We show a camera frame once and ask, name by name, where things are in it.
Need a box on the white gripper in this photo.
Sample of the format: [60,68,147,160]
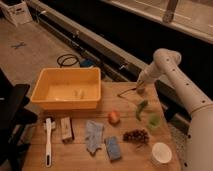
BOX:
[137,68,158,87]

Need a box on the orange tomato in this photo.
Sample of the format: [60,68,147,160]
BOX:
[108,111,120,125]

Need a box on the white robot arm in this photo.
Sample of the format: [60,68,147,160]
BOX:
[136,48,213,171]

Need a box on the green plastic cup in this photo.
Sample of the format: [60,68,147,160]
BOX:
[147,113,161,132]

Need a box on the bunch of dark grapes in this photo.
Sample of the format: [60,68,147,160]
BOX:
[123,129,149,144]

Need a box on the blue object on floor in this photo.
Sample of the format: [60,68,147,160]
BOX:
[80,59,95,67]

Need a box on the white bowl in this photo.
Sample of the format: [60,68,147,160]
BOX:
[151,142,172,164]

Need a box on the blue sponge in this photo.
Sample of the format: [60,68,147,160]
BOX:
[104,136,121,161]

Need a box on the blue crumpled cloth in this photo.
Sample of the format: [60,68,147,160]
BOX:
[85,120,104,155]

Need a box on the yellow plastic bin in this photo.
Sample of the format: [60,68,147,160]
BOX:
[31,67,101,110]

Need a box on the small cardboard box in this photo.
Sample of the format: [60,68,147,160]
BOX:
[61,117,74,143]

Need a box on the white dish brush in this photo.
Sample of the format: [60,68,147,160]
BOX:
[45,117,55,167]

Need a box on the white crate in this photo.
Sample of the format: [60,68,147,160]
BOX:
[0,0,32,27]

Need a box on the black coiled cable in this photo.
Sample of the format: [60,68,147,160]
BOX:
[56,53,81,68]

